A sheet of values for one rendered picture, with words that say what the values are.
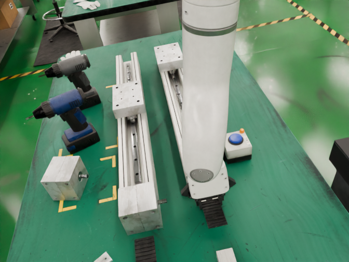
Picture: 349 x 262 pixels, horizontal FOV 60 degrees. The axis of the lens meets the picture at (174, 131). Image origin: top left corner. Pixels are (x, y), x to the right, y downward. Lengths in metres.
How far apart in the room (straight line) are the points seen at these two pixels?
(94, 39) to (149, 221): 1.95
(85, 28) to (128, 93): 1.48
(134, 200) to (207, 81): 0.41
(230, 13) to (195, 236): 0.57
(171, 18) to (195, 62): 2.03
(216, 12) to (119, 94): 0.72
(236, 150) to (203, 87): 0.44
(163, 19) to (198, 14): 2.06
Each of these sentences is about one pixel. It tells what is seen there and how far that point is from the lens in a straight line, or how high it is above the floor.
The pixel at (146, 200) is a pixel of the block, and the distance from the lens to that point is 0.81.
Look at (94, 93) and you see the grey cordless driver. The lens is 1.33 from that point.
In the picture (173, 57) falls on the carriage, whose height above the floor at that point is 0.90.
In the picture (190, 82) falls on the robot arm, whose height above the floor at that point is 1.22.
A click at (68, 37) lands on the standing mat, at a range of 4.24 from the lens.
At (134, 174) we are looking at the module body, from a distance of 0.92.
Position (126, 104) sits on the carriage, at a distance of 1.08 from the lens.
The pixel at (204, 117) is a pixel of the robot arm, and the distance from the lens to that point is 0.54.
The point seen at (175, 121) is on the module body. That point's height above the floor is 0.86.
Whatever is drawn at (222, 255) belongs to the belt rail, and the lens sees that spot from 0.78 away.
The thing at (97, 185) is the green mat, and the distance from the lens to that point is 1.02.
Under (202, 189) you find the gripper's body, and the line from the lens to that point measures 0.77.
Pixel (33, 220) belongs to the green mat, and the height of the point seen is 0.78.
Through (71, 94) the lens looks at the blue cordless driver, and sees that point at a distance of 1.05.
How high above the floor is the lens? 1.52
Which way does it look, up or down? 42 degrees down
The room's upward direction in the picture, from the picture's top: 11 degrees counter-clockwise
